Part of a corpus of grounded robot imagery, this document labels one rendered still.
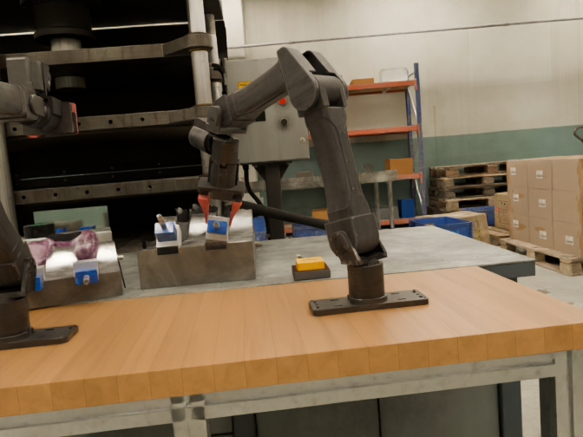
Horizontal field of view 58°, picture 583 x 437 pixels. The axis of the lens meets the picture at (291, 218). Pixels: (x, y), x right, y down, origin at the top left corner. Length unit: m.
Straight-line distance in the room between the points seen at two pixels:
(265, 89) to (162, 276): 0.48
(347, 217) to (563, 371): 0.40
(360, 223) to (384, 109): 7.13
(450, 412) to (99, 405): 0.87
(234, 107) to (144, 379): 0.57
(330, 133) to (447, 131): 7.30
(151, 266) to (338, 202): 0.50
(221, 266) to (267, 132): 0.95
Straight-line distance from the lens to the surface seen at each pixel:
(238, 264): 1.20
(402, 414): 1.35
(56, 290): 1.21
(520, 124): 8.57
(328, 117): 0.91
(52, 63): 2.19
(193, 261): 1.21
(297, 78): 0.93
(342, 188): 0.90
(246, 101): 1.06
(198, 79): 1.96
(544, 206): 5.11
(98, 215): 2.07
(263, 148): 2.05
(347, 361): 0.74
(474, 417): 1.41
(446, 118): 8.20
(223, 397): 0.77
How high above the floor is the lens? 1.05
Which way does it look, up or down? 6 degrees down
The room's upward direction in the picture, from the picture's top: 5 degrees counter-clockwise
